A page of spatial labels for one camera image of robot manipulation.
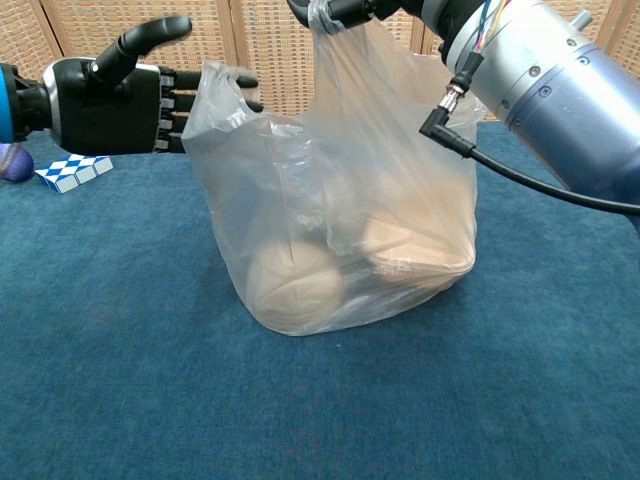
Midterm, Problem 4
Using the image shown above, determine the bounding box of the clear plastic bag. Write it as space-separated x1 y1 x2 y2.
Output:
181 2 486 337

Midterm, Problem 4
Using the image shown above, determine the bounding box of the round beige bread bun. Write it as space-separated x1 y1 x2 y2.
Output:
248 239 346 330

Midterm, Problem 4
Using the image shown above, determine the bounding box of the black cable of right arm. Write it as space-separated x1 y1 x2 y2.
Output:
418 49 640 217

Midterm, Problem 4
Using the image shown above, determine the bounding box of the teal table cloth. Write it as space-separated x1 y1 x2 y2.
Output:
0 119 640 480

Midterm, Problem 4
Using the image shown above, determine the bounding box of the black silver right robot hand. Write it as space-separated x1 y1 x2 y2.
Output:
287 0 474 39

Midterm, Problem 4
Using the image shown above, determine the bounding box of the dark blue ball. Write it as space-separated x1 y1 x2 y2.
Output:
0 142 35 181

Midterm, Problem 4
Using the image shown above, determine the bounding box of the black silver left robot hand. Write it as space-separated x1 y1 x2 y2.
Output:
42 15 265 157

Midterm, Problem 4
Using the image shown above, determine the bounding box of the woven wooden folding screen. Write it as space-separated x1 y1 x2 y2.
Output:
0 0 640 135

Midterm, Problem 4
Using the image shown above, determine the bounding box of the beige bread loaf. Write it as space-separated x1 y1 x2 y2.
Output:
359 209 475 292

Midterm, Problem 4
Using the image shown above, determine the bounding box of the blue white checkered puzzle block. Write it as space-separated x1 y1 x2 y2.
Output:
33 153 114 195

